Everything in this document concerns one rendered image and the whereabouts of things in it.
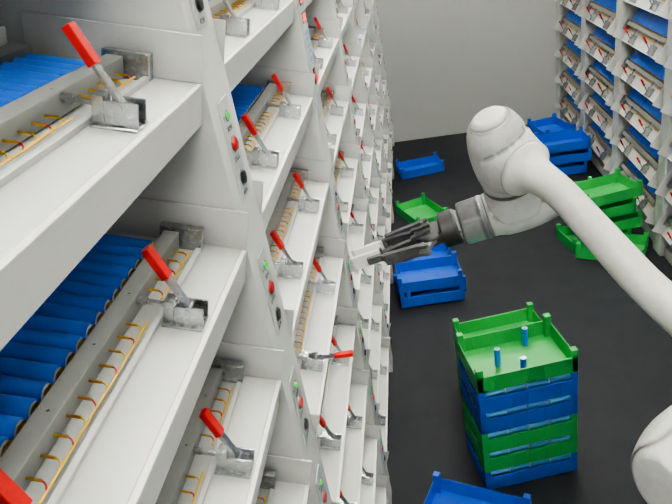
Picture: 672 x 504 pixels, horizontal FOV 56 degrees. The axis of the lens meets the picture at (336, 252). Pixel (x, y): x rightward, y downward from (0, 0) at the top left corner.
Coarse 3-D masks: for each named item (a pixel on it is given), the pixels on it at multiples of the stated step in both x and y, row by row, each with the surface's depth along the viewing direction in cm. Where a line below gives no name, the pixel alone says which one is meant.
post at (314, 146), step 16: (288, 32) 132; (272, 48) 134; (288, 48) 134; (304, 48) 134; (256, 64) 136; (272, 64) 135; (288, 64) 135; (304, 64) 135; (320, 128) 143; (304, 144) 143; (320, 144) 143; (320, 160) 145; (336, 224) 152; (352, 304) 164; (368, 368) 182; (368, 384) 178; (368, 400) 178; (368, 416) 181
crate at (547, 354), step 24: (456, 336) 196; (480, 336) 198; (504, 336) 200; (528, 336) 201; (552, 336) 198; (480, 360) 195; (504, 360) 193; (528, 360) 191; (552, 360) 190; (576, 360) 182; (480, 384) 181; (504, 384) 183
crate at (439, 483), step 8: (440, 480) 202; (448, 480) 201; (432, 488) 200; (440, 488) 202; (448, 488) 202; (456, 488) 201; (464, 488) 199; (472, 488) 198; (480, 488) 196; (432, 496) 201; (440, 496) 202; (448, 496) 201; (456, 496) 201; (464, 496) 200; (472, 496) 199; (480, 496) 198; (488, 496) 196; (496, 496) 194; (504, 496) 193; (512, 496) 191; (528, 496) 187
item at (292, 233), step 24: (312, 168) 146; (288, 192) 134; (312, 192) 141; (288, 216) 129; (312, 216) 131; (288, 240) 121; (312, 240) 122; (288, 264) 109; (288, 288) 106; (288, 312) 92
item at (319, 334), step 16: (320, 240) 154; (336, 240) 154; (320, 256) 154; (336, 256) 156; (336, 272) 150; (336, 288) 144; (304, 304) 137; (320, 304) 138; (336, 304) 142; (304, 320) 132; (320, 320) 132; (320, 336) 128; (320, 352) 123; (304, 384) 115; (320, 384) 115; (320, 400) 111
